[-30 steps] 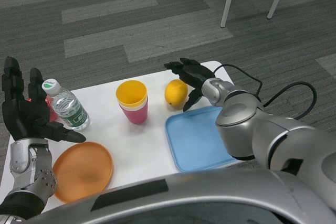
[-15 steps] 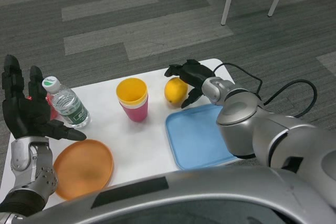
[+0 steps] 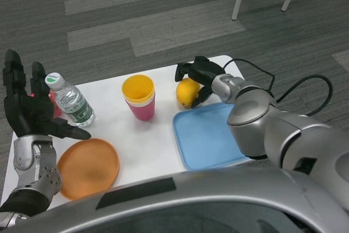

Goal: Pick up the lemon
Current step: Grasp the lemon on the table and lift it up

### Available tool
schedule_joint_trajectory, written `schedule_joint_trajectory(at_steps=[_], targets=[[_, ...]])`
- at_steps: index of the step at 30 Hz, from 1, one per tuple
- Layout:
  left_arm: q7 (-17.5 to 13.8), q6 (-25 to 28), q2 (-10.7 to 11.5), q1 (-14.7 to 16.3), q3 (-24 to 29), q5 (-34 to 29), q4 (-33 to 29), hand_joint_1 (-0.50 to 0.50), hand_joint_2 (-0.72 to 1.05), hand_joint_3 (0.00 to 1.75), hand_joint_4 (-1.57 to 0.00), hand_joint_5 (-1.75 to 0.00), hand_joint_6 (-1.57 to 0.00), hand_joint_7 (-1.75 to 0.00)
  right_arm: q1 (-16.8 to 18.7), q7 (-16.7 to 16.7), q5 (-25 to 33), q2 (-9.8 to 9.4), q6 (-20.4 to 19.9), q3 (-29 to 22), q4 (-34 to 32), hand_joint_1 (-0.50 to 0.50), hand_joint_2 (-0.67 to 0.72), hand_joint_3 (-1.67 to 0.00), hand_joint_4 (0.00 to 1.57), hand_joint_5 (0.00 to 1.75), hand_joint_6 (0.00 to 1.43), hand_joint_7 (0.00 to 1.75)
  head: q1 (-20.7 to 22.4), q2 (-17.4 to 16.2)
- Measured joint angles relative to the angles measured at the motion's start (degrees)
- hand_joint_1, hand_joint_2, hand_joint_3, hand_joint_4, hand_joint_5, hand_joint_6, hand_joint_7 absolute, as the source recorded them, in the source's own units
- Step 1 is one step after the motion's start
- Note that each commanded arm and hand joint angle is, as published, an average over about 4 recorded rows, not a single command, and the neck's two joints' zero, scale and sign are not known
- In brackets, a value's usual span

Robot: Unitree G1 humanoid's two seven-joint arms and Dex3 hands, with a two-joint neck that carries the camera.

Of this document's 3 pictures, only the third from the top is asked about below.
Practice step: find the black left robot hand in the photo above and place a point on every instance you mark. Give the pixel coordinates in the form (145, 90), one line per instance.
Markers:
(30, 113)

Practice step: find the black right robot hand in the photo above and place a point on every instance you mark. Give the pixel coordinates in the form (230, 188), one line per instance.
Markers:
(204, 72)

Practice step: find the yellow lemon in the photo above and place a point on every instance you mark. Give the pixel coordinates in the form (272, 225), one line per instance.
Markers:
(186, 92)

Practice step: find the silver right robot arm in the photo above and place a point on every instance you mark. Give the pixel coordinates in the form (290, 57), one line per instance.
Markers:
(253, 124)

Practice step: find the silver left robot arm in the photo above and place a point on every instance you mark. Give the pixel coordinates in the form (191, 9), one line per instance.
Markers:
(30, 167)

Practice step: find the red apple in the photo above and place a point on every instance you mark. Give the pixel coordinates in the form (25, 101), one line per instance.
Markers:
(57, 110)

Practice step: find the clear water bottle green label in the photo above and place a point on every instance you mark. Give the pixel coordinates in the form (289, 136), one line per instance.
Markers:
(73, 104)

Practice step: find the white plastic cup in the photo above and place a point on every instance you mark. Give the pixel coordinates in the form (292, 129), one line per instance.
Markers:
(148, 102)

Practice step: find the blue plastic tray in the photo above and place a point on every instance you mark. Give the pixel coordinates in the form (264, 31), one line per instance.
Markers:
(204, 140)

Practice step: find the yellow plastic cup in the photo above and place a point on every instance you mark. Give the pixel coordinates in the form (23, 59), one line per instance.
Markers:
(137, 88)

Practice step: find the pink plastic cup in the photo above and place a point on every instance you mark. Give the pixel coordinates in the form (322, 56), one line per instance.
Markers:
(141, 113)

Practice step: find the orange plastic plate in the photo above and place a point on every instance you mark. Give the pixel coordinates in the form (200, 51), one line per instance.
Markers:
(87, 170)

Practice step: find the silver robot chest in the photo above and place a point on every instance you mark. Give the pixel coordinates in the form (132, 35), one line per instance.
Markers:
(191, 205)

